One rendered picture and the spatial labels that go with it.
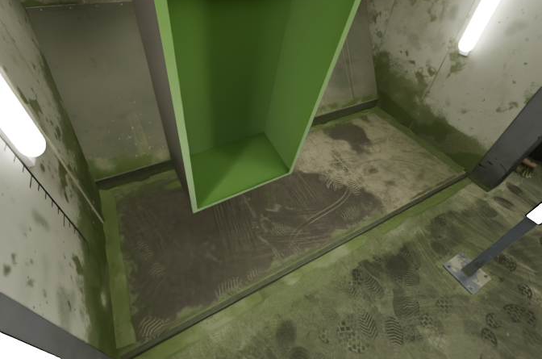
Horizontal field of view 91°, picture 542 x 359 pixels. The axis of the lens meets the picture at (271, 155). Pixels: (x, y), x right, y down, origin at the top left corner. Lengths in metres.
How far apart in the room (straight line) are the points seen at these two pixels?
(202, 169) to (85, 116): 0.95
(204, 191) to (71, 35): 1.34
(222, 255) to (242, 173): 0.53
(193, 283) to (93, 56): 1.57
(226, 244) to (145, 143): 0.95
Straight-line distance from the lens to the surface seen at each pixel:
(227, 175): 1.53
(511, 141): 2.59
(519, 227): 1.82
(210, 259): 1.76
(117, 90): 2.16
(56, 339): 1.16
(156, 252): 1.85
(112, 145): 2.16
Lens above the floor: 1.61
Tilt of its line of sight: 43 degrees down
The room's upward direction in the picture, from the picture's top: 4 degrees clockwise
